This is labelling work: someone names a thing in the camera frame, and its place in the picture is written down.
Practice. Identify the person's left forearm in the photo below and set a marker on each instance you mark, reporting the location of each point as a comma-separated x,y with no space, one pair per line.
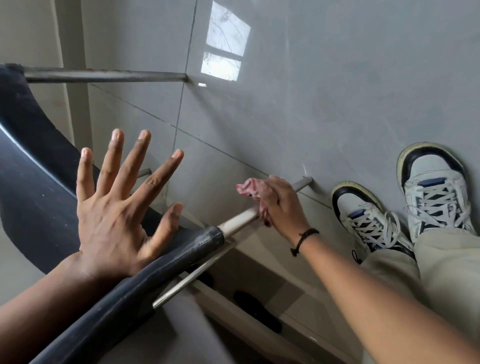
41,311

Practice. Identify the person's left little finger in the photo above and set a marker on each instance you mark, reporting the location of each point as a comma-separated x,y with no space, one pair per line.
85,174

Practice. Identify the black curved handrail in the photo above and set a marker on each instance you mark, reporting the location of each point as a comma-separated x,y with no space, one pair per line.
33,187

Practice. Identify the beige trousers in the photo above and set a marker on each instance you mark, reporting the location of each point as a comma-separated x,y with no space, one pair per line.
446,273

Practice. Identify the pink cleaning cloth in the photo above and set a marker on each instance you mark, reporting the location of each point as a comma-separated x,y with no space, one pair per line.
249,187

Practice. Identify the person's left middle finger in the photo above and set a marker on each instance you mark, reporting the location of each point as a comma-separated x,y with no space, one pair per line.
135,159

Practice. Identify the person's right hand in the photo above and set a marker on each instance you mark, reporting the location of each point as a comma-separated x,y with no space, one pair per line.
287,210

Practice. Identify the person's right fingers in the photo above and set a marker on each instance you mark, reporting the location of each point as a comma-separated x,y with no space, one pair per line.
269,198

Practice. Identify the white and navy sneaker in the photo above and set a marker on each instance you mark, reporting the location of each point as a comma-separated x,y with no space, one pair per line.
435,187
369,221

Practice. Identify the person's right forearm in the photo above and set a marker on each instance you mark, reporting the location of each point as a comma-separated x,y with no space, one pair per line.
371,300

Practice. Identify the metal baluster rod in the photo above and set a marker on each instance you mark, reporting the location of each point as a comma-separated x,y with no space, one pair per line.
195,273
105,76
144,173
240,219

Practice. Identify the person's left thumb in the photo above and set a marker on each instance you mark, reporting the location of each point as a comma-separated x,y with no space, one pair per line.
168,225

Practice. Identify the person's left hand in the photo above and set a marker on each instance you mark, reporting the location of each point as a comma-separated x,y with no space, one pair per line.
108,225

